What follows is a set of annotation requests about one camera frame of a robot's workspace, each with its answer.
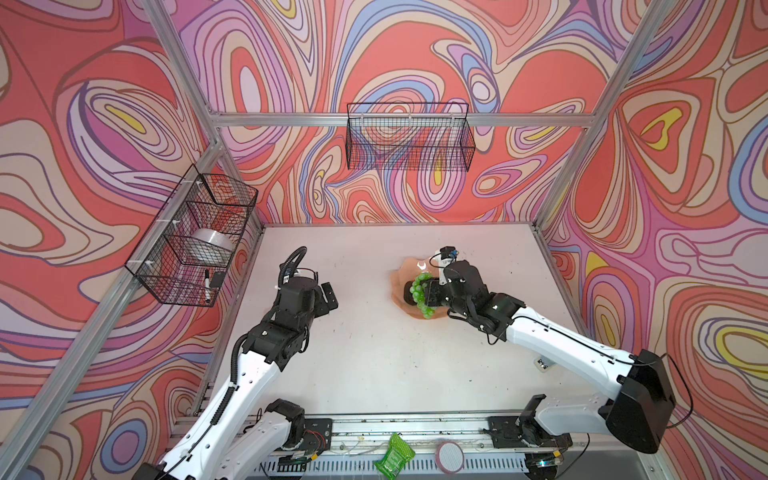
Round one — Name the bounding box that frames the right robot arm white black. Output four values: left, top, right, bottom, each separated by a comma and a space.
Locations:
405, 260, 677, 454

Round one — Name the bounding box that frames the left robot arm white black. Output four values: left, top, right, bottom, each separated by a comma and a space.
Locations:
133, 274, 338, 479

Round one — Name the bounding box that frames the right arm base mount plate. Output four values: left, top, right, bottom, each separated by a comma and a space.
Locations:
485, 416, 573, 450

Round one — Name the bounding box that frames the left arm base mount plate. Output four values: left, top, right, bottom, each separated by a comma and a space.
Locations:
297, 417, 333, 456

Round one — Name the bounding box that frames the black wire basket left wall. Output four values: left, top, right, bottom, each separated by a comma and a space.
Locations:
125, 166, 259, 307

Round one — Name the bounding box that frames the green fake grape bunch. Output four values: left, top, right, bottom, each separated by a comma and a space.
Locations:
403, 273, 439, 320

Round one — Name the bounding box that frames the black wire basket back wall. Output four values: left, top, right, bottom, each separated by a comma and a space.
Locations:
345, 100, 476, 172

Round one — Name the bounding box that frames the pink faceted fruit bowl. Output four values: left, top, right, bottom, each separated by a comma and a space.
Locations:
390, 257, 448, 320

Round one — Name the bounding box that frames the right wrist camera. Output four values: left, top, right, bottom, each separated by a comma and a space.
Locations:
438, 246, 458, 268

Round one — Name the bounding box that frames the round white pink disc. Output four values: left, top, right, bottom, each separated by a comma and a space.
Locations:
435, 441, 465, 475

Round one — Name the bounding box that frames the black wire basket wall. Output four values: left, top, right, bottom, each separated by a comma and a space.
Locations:
345, 100, 476, 172
125, 166, 259, 307

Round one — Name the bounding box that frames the white tape roll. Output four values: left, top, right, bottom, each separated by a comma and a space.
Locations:
192, 228, 235, 251

